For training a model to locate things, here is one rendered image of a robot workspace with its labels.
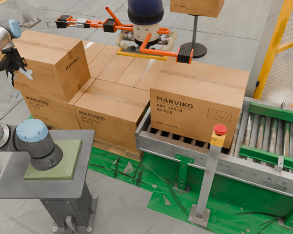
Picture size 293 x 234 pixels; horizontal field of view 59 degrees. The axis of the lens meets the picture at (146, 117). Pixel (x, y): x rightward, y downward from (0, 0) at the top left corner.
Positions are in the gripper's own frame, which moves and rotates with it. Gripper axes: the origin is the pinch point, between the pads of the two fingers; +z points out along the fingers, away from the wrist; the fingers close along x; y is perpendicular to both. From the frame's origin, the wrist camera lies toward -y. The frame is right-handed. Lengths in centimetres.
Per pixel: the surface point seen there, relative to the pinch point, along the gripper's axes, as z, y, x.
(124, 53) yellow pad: 5, 43, -49
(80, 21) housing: -24, 51, -24
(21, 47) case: -25, 68, 46
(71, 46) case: -12, 78, 7
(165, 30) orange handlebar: 0, 49, -79
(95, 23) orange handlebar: -19, 50, -34
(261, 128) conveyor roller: 92, 70, -122
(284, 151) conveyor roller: 104, 53, -133
